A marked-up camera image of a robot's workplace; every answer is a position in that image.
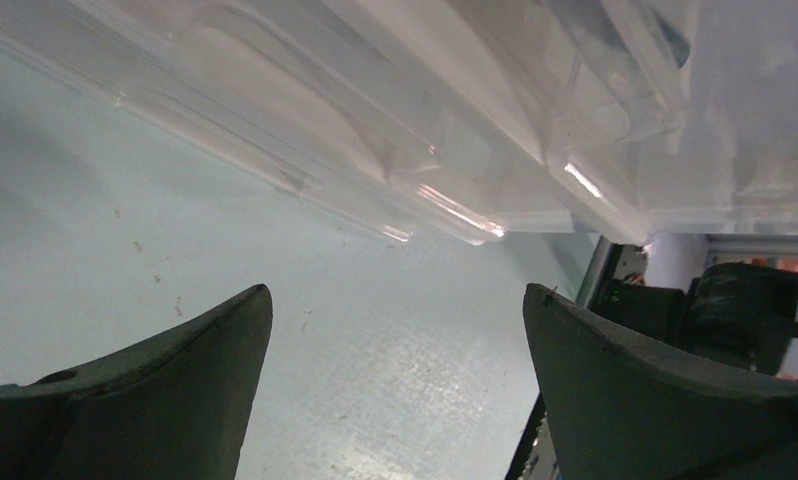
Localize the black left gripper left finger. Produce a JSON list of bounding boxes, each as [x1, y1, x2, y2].
[[0, 284, 273, 479]]

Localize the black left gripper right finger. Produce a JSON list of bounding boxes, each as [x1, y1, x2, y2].
[[523, 284, 798, 479]]

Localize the clear acrylic drawer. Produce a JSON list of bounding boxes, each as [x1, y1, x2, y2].
[[0, 1, 507, 245]]

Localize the white plastic drawer organizer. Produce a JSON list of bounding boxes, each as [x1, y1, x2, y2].
[[329, 1, 798, 245]]

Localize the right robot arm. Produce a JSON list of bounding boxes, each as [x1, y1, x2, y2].
[[587, 244, 798, 376]]

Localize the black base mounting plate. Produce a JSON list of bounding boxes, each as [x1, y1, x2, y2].
[[505, 394, 561, 480]]

